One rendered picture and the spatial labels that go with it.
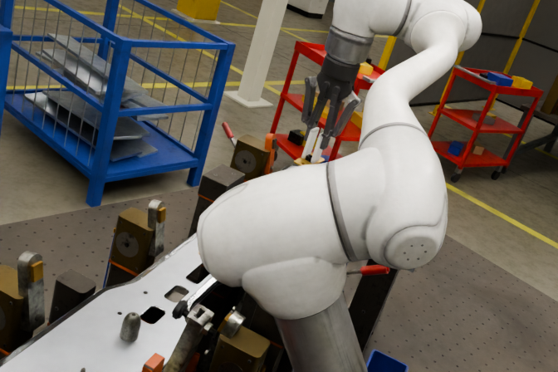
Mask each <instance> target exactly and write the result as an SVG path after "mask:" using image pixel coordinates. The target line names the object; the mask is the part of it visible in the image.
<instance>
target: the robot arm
mask: <svg viewBox="0 0 558 372"><path fill-rule="evenodd" d="M481 31H482V21H481V17H480V15H479V13H478V12H477V10H476V9H475V8H474V7H472V6H471V5H470V4H468V3H467V2H464V1H463V0H335V4H334V7H333V20H332V23H331V26H330V31H329V34H328V37H327V39H326V42H325V51H326V52H327V53H326V54H325V59H324V61H323V64H322V67H321V72H320V73H319V74H318V75H317V76H309V77H307V78H305V85H306V93H305V99H304V104H303V110H302V116H301V121H302V122H303V123H305V124H306V125H307V130H306V134H305V136H304V141H306V145H305V148H304V150H303V153H302V156H301V157H302V158H303V159H304V158H305V157H306V156H307V155H308V154H311V151H312V149H313V146H314V143H315V141H316V136H317V134H318V132H319V128H318V127H316V126H318V122H319V120H320V117H321V114H322V112H323V110H324V108H325V106H326V102H327V101H328V100H330V109H329V112H328V116H327V119H326V123H325V128H324V132H323V133H321V134H319V137H318V140H317V142H316V147H315V150H314V153H313V155H312V158H311V163H313V164H308V165H302V166H298V167H295V168H291V169H285V170H282V171H279V172H275V173H272V174H268V175H264V176H262V177H259V178H256V179H252V180H249V181H247V182H245V183H243V184H239V185H238V186H236V187H234V188H231V189H230V190H228V191H227V192H226V193H224V194H222V195H221V196H220V197H219V198H217V199H216V200H215V201H214V203H213V204H212V205H211V206H209V207H208V208H207V209H206V210H205V211H204V212H203V213H202V214H201V216H200V217H199V220H198V228H197V241H198V251H199V255H200V257H201V260H202V263H203V265H204V267H205V268H206V270H207V271H208V272H209V273H210V274H211V276H212V277H213V278H214V279H215V280H217V281H220V282H221V283H222V284H225V285H227V286H230V287H239V286H242V288H243V289H244V291H245V292H246V293H247V294H248V295H249V296H250V297H252V298H253V299H254V300H255V301H256V302H257V304H258V305H259V306H260V307H261V308H262V309H263V310H264V311H265V312H267V313H268V314H270V315H271V316H273V317H274V319H275V322H276V324H277V328H278V330H279V333H280V335H281V339H282V342H283V344H284V346H285V349H286V352H287V355H288V358H289V360H290V362H291V366H292V368H293V371H294V372H368V370H367V368H366V365H365V360H364V357H363V355H362V352H361V349H360V344H359V341H358V339H357V336H356V333H355V329H354V326H353V323H352V320H351V318H350V313H349V311H348V307H347V305H346V302H345V298H344V295H343V289H344V286H345V280H346V263H347V262H354V261H359V260H365V259H373V260H374V261H375V262H377V263H378V264H380V265H382V266H385V267H390V268H393V269H397V270H408V269H412V268H416V267H421V266H422V265H424V264H426V263H428V262H430V261H431V260H432V259H433V258H434V257H435V256H436V255H437V253H438V251H439V250H440V248H441V246H442V244H443V239H444V236H445V232H446V227H447V221H448V196H447V189H446V184H445V180H444V176H443V170H442V167H441V164H440V161H439V158H438V156H437V155H436V153H435V151H434V149H433V146H432V145H431V142H430V140H429V138H428V136H427V134H426V132H425V131H424V130H423V128H422V126H421V125H420V123H419V122H418V121H417V119H416V117H415V116H414V113H413V112H412V111H411V109H410V107H409V102H410V101H411V100H412V99H413V98H414V97H415V96H416V95H418V94H419V93H420V92H422V91H423V90H425V89H426V88H427V87H429V86H430V85H431V84H433V83H434V82H435V81H436V80H437V79H439V78H440V77H441V76H443V75H444V74H445V73H446V72H448V71H449V69H450V68H451V67H452V66H453V64H454V62H455V61H456V58H457V55H458V52H460V51H466V50H467V49H469V48H471V47H472V46H473V45H474V44H475V43H476V42H477V40H478V39H479V37H480V35H481ZM375 34H382V35H390V36H393V37H397V38H400V39H402V40H404V43H405V44H406V45H408V46H409V47H411V48H412V49H413V50H414V51H415V52H416V53H417V54H418V55H416V56H413V57H411V58H409V59H408V60H407V61H404V62H402V63H400V64H398V65H397V66H395V67H393V68H391V69H389V70H388V71H386V72H385V73H384V74H383V75H381V76H380V77H379V78H378V79H377V80H376V81H375V82H374V84H373V85H372V86H371V87H370V90H369V92H368V94H367V96H366V99H365V106H364V112H363V121H362V128H361V135H360V143H359V148H358V151H357V152H355V153H353V154H350V155H348V156H345V157H343V158H341V159H337V160H333V161H330V162H326V163H322V164H314V163H315V162H317V161H319V160H320V157H321V153H322V150H324V149H326V148H327V147H328V144H329V142H330V137H333V138H335V137H336V136H338V135H340V134H341V133H342V131H343V129H344V128H345V126H346V124H347V122H348V120H349V118H350V117H351V115H352V113H353V111H354V110H355V107H356V106H358V105H359V104H360V103H361V102H362V99H361V98H358V97H357V95H356V94H355V93H354V90H355V88H354V83H355V80H356V77H357V75H358V72H359V69H360V63H363V62H365V61H366V59H367V56H368V54H369V51H370V48H371V45H372V43H373V41H374V36H375ZM317 83H318V86H319V90H320V93H319V95H318V97H317V102H316V105H315V108H314V110H313V105H314V99H315V93H316V86H317ZM348 96H349V97H350V98H349V99H348V103H349V104H348V105H347V106H346V107H345V109H344V111H343V113H342V115H341V117H340V118H339V120H338V122H337V124H336V125H335V122H336V119H337V115H338V112H339V108H340V105H341V103H342V101H343V99H345V98H346V97H348ZM312 111H313V112H312Z"/></svg>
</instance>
